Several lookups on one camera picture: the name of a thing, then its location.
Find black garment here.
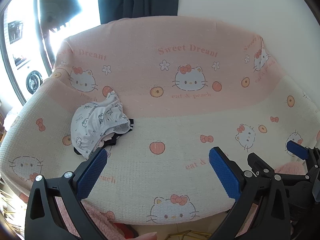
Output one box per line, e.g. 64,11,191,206
73,117,135,155

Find gold wire frame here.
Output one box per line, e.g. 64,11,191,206
167,230,213,240

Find pink cat print blanket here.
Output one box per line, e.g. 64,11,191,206
0,17,320,230

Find white cartoon print shorts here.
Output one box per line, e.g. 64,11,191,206
70,91,130,159

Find dark blurry object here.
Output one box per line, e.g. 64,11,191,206
40,0,83,34

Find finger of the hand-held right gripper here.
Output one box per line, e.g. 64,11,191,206
247,152,275,177
287,141,320,180

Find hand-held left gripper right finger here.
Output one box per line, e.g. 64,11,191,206
209,147,292,240

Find white washing machine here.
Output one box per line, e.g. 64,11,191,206
10,55,52,103

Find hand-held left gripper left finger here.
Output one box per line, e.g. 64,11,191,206
25,148,108,240

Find pink fluffy robe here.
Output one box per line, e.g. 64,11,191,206
55,161,320,240

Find dark window frame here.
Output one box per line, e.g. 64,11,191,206
34,0,57,75

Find pink cartoon print garment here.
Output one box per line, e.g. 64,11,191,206
96,134,114,153

